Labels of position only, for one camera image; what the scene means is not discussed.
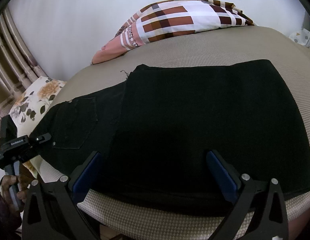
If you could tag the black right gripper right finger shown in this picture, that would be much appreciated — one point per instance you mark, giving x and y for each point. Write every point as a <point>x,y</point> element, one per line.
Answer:
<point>269,220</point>

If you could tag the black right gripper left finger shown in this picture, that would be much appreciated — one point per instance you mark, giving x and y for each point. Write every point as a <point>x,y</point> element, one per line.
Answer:
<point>51,210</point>

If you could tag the black pants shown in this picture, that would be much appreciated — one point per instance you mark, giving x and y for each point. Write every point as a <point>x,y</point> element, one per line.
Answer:
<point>154,133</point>

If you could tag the person's left hand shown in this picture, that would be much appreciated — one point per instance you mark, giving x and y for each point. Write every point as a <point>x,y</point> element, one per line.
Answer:
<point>9,181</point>

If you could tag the floral pillow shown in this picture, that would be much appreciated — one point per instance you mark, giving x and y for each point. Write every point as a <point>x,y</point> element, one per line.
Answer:
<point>32,99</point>

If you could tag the brown wooden headboard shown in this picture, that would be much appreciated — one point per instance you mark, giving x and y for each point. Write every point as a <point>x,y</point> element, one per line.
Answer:
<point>18,71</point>

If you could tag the beige bed mattress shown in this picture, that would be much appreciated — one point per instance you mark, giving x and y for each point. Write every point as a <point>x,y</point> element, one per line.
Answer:
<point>219,47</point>

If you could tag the white dotted cloth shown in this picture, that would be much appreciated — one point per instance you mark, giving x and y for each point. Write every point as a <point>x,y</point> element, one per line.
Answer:
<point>301,37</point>

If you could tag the brown white checkered pillow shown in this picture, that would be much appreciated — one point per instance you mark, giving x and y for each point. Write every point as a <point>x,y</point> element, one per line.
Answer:
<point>171,18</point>

